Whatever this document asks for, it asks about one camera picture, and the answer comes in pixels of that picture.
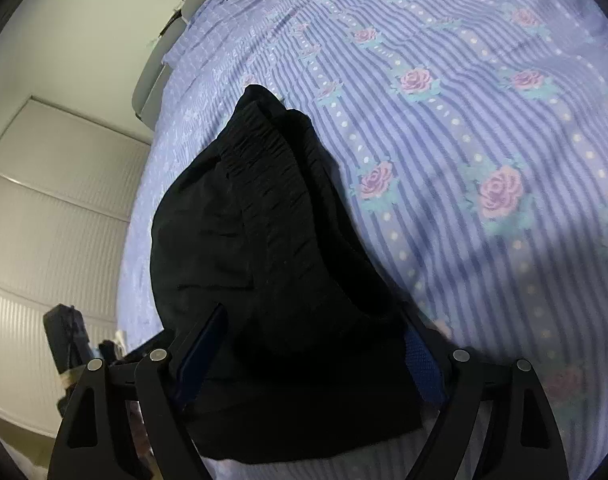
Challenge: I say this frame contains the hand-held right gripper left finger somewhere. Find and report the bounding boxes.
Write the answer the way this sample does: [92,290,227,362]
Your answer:
[46,304,229,480]

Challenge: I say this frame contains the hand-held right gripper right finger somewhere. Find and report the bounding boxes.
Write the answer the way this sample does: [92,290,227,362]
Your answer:
[401,310,570,480]

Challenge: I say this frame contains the black pants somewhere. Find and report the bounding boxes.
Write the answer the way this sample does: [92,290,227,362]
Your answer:
[150,84,452,465]

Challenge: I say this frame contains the white louvered wardrobe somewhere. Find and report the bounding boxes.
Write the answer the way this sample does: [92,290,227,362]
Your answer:
[0,95,152,436]

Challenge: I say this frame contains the purple floral striped duvet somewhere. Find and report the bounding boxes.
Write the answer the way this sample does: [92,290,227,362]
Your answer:
[116,0,608,461]

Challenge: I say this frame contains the grey upholstered headboard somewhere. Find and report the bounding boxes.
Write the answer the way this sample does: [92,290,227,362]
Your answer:
[134,0,219,133]

